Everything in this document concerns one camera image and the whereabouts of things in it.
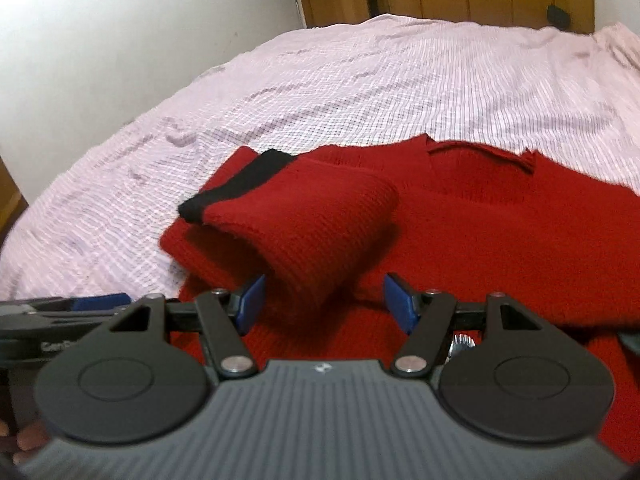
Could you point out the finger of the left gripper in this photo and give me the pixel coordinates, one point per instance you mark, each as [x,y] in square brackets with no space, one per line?
[100,303]

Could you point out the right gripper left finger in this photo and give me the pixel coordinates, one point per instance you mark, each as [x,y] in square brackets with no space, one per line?
[245,304]

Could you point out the person's left hand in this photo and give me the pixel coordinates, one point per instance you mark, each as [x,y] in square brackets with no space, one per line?
[29,440]

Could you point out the small black hanging pouch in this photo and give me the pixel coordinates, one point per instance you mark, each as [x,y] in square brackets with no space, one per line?
[558,18]

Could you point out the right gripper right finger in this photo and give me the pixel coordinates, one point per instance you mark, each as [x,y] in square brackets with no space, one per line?
[403,302]

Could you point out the red knitted sweater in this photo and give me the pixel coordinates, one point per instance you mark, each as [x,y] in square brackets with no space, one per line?
[325,227]

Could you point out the pink checked bed sheet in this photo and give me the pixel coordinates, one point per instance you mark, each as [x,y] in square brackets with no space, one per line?
[95,228]

